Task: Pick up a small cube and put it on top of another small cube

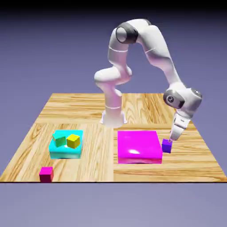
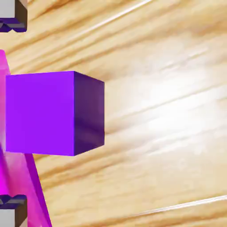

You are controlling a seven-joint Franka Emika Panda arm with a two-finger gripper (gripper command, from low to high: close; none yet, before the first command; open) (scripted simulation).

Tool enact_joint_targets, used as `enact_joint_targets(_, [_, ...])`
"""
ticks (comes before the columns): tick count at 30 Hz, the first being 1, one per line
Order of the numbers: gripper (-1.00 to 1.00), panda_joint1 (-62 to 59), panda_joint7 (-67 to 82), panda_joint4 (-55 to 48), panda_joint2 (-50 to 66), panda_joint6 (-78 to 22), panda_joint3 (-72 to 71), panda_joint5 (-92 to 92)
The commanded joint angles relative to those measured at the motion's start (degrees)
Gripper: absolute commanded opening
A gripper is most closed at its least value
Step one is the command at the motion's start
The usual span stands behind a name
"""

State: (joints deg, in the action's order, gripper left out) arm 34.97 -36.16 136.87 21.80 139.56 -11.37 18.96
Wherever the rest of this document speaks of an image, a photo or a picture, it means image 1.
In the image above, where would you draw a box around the small green cube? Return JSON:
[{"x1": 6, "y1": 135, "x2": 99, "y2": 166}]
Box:
[{"x1": 52, "y1": 134, "x2": 67, "y2": 148}]

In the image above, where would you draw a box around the small purple cube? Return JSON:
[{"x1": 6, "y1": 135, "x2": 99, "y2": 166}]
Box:
[{"x1": 161, "y1": 138, "x2": 173, "y2": 154}]

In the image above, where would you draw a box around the large cyan box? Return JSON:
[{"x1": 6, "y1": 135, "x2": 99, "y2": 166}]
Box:
[{"x1": 48, "y1": 129, "x2": 84, "y2": 160}]

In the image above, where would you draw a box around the small magenta cube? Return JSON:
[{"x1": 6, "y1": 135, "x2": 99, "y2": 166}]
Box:
[{"x1": 39, "y1": 166, "x2": 54, "y2": 183}]

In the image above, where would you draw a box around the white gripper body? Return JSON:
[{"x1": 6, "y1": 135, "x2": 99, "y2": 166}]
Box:
[{"x1": 170, "y1": 125, "x2": 185, "y2": 141}]

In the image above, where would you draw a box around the small yellow cube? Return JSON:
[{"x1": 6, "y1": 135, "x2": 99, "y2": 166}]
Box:
[{"x1": 66, "y1": 133, "x2": 81, "y2": 149}]

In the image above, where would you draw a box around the large magenta box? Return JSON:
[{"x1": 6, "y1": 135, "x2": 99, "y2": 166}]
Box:
[{"x1": 117, "y1": 130, "x2": 163, "y2": 164}]

